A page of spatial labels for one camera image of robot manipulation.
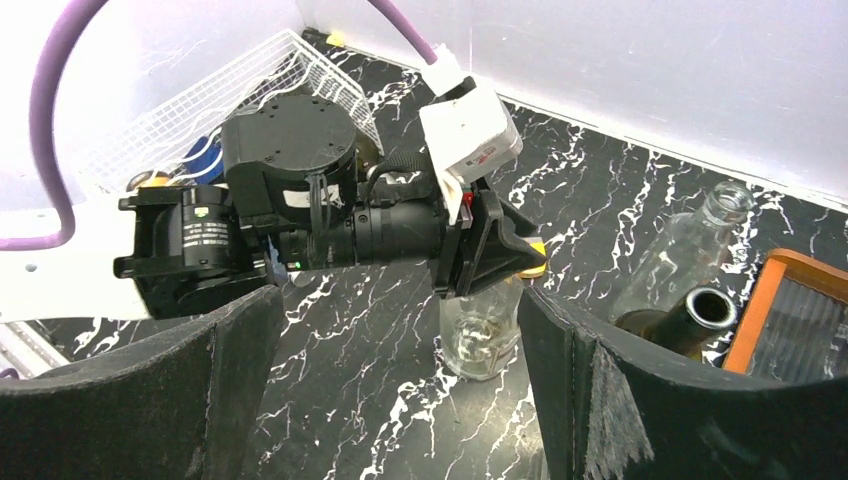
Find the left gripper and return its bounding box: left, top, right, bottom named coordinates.
left=430, top=188, right=536, bottom=297

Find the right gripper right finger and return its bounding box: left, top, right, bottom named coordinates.
left=518, top=288, right=847, bottom=479

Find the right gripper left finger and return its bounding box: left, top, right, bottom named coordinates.
left=1, top=286, right=285, bottom=479

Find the clear round glass bottle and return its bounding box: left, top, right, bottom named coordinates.
left=439, top=275, right=524, bottom=381

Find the dark green wine bottle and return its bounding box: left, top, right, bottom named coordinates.
left=614, top=286, right=738, bottom=362

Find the clear tall glass bottle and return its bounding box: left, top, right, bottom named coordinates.
left=609, top=181, right=755, bottom=323

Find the blue liquor bottle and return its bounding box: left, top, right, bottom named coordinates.
left=184, top=136, right=223, bottom=184

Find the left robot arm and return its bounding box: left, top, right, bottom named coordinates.
left=1, top=88, right=545, bottom=323

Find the brown gold-capped bottle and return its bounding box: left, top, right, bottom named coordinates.
left=125, top=170, right=173, bottom=192

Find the yellow grey eraser block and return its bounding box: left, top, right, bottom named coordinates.
left=517, top=237, right=548, bottom=280

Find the orange wooden tiered shelf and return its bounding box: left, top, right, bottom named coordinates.
left=722, top=248, right=847, bottom=384

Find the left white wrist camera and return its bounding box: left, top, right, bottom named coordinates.
left=419, top=44, right=523, bottom=226

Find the white wire wine rack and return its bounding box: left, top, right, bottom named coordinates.
left=75, top=29, right=383, bottom=193

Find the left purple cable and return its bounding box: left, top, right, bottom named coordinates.
left=0, top=0, right=111, bottom=253

